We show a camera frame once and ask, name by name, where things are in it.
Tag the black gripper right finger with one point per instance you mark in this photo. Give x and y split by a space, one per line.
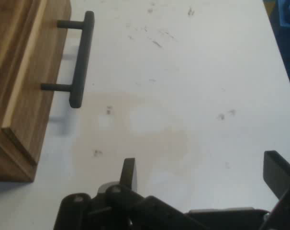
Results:
282 182

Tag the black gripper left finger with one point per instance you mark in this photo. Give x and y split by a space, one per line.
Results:
116 208

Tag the brown wooden cabinet box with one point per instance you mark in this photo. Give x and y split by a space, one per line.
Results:
6 158

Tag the blue plastic block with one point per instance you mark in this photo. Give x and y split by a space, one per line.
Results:
287 14

